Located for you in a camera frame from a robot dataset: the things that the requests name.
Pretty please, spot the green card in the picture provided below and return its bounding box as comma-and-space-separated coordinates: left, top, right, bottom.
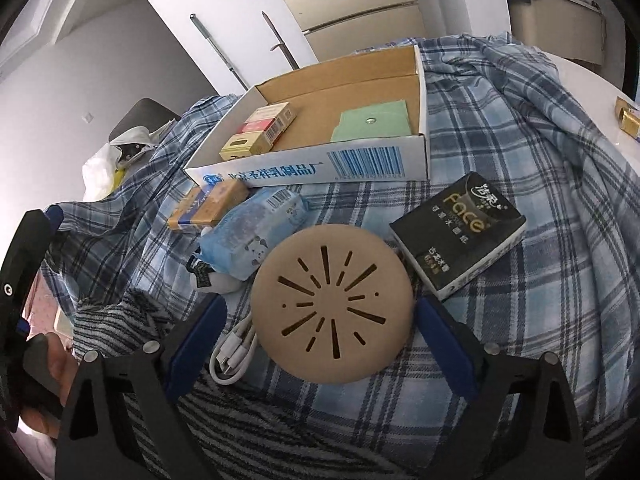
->
331, 99, 410, 142

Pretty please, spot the white plush with black tag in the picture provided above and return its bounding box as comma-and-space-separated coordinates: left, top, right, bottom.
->
186, 254, 242, 294

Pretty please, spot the black tissue pack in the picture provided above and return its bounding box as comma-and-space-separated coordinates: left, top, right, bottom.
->
389, 171, 528, 302

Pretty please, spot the blue plaid cloth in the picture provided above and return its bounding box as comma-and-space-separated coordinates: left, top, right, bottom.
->
42, 35, 640, 480

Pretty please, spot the person's left hand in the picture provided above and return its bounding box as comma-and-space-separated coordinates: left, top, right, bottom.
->
20, 343, 80, 438

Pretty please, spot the grey chair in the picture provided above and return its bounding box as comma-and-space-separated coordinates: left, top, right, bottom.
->
109, 97, 182, 143

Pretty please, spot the grey striped cloth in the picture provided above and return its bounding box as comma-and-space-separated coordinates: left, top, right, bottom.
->
72, 287, 501, 480

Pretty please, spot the light blue tissue pack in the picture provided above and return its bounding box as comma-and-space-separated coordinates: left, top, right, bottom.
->
199, 187, 311, 282

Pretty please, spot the yellow cigarette pack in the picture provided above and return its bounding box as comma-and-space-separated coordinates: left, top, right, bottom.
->
219, 131, 276, 162

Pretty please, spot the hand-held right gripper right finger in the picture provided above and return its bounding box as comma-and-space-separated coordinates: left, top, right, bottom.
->
415, 296, 587, 480

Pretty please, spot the red cigarette pack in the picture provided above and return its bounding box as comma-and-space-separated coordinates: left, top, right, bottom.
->
241, 117, 287, 136

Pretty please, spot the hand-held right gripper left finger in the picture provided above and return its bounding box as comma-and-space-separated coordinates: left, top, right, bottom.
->
54, 294, 228, 480

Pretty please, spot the white charging cable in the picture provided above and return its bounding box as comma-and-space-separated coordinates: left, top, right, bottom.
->
209, 319, 261, 387

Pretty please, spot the gold cigarette pack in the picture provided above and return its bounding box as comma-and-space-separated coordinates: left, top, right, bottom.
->
614, 96, 640, 142

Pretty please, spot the dark broom handle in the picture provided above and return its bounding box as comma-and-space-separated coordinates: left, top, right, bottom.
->
261, 10, 299, 70

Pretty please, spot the gold refrigerator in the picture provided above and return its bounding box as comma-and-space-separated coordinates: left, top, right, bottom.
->
257, 0, 428, 68

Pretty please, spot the white plastic bag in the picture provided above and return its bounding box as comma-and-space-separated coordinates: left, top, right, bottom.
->
82, 125, 176, 201

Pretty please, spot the round beige slotted disc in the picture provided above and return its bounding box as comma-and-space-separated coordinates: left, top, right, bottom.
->
250, 225, 417, 387

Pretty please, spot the beige bathroom cabinet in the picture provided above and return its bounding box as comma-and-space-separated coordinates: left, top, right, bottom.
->
505, 0, 608, 66

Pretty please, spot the white cardboard box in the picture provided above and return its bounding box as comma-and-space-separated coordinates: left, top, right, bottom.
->
182, 44, 432, 187

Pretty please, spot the grey mop handle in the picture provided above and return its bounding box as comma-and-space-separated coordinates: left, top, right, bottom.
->
190, 14, 249, 92

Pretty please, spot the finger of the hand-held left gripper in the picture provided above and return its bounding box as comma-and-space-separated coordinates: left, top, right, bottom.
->
0, 207, 64, 322

